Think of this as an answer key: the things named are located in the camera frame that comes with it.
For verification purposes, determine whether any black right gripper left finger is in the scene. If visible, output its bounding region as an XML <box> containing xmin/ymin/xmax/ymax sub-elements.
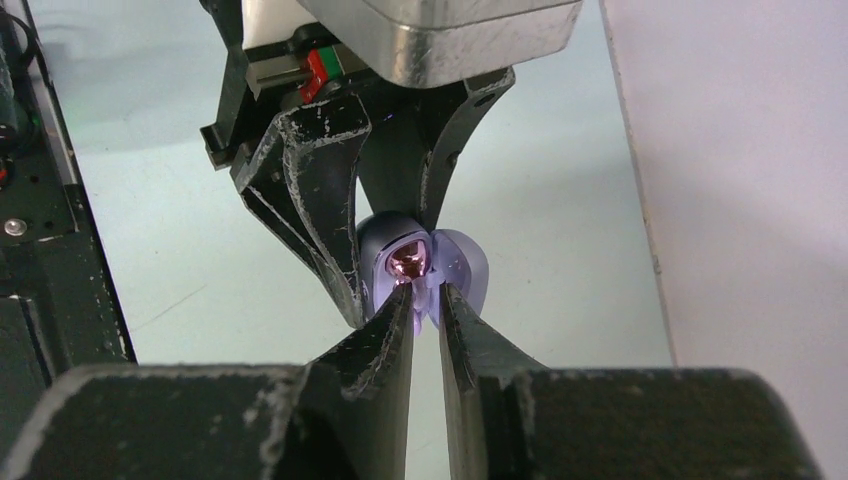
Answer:
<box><xmin>1</xmin><ymin>286</ymin><xmax>413</xmax><ymax>479</ymax></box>

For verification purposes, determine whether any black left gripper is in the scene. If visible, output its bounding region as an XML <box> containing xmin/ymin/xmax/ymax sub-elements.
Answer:
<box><xmin>201</xmin><ymin>1</ymin><xmax>516</xmax><ymax>329</ymax></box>

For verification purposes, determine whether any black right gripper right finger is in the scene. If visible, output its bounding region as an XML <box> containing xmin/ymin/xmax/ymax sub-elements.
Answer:
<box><xmin>440</xmin><ymin>285</ymin><xmax>823</xmax><ymax>479</ymax></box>

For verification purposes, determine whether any purple earbud charging case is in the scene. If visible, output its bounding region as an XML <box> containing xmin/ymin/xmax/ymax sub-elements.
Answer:
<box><xmin>357</xmin><ymin>211</ymin><xmax>490</xmax><ymax>334</ymax></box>

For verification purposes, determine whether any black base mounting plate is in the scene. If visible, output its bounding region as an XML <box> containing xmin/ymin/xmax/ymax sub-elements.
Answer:
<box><xmin>1</xmin><ymin>1</ymin><xmax>136</xmax><ymax>451</ymax></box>

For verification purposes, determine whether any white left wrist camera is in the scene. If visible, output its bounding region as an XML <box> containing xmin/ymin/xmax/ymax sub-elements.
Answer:
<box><xmin>238</xmin><ymin>0</ymin><xmax>582</xmax><ymax>89</ymax></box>

